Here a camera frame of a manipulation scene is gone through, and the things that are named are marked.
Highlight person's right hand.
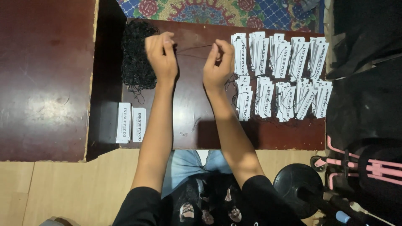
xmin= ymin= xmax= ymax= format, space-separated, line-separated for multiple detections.
xmin=202 ymin=39 xmax=236 ymax=92

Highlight person's left hand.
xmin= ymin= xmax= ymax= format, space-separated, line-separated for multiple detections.
xmin=144 ymin=31 xmax=178 ymax=84

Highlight thin black string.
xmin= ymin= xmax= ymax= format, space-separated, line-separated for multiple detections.
xmin=173 ymin=44 xmax=220 ymax=61

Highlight colourful floral rug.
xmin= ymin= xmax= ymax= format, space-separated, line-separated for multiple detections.
xmin=116 ymin=0 xmax=325 ymax=33

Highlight stack of plain white tags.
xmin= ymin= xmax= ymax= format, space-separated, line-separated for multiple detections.
xmin=131 ymin=107 xmax=147 ymax=143
xmin=116 ymin=102 xmax=132 ymax=144

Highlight piles of strung white tags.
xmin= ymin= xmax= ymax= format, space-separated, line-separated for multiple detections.
xmin=231 ymin=31 xmax=333 ymax=123

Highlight person's blue jeans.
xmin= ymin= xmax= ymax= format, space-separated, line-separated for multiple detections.
xmin=161 ymin=150 xmax=233 ymax=199

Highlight dark brown wooden table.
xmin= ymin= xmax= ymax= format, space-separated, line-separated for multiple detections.
xmin=0 ymin=0 xmax=100 ymax=163

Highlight person's black printed shirt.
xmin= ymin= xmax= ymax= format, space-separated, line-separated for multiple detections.
xmin=112 ymin=173 xmax=307 ymax=226

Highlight black round stand base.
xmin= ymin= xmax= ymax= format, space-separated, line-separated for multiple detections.
xmin=273 ymin=163 xmax=325 ymax=220

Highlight heap of black fabric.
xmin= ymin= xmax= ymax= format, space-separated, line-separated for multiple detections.
xmin=325 ymin=0 xmax=402 ymax=153

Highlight grey object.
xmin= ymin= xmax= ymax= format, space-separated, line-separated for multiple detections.
xmin=38 ymin=216 xmax=83 ymax=226

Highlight bundle of black strings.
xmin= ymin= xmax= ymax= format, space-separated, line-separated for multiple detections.
xmin=121 ymin=20 xmax=160 ymax=105

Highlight loose string scrap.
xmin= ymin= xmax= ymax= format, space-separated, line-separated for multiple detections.
xmin=190 ymin=117 xmax=202 ymax=133

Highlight pink metal frame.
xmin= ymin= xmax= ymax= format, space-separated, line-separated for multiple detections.
xmin=313 ymin=135 xmax=402 ymax=191

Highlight white and blue handle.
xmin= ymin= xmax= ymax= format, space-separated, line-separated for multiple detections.
xmin=335 ymin=201 xmax=397 ymax=226

